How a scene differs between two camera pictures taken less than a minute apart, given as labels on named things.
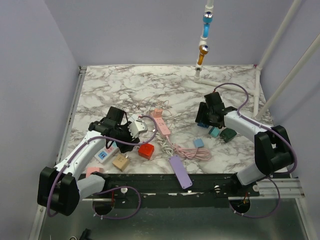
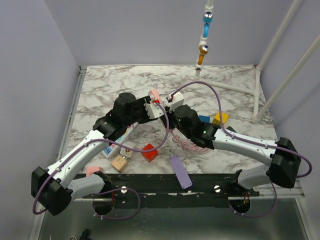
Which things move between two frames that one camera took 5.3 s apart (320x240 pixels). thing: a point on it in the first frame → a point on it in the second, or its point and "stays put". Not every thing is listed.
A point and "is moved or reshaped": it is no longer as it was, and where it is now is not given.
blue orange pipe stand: [203, 49] stays put
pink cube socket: [90, 170] stays put
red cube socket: [146, 150] is moved or reshaped
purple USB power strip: [181, 172] stays put
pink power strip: [162, 127] → [155, 95]
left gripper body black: [123, 134] → [140, 115]
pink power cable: [192, 153] → [185, 144]
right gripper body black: [207, 117] → [172, 122]
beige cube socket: [120, 161] stays put
